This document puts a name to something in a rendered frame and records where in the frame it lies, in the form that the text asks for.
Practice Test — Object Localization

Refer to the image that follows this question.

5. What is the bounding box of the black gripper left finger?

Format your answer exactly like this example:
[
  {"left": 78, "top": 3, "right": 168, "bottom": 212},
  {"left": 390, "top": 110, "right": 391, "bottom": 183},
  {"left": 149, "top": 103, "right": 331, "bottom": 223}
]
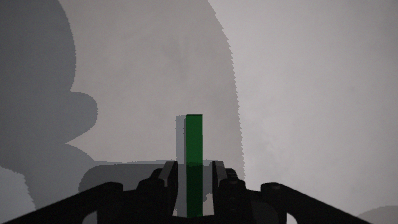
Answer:
[{"left": 2, "top": 161, "right": 178, "bottom": 224}]

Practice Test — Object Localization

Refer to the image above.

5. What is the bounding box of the dark green rod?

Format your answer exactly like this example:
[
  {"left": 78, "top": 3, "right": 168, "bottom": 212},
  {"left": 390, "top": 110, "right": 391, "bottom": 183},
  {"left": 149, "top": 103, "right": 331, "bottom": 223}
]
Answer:
[{"left": 186, "top": 114, "right": 203, "bottom": 218}]

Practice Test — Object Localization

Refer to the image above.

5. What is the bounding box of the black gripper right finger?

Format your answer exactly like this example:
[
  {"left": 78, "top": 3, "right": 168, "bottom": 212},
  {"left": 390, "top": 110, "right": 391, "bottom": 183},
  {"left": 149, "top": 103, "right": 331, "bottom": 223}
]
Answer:
[{"left": 212, "top": 161, "right": 372, "bottom": 224}]

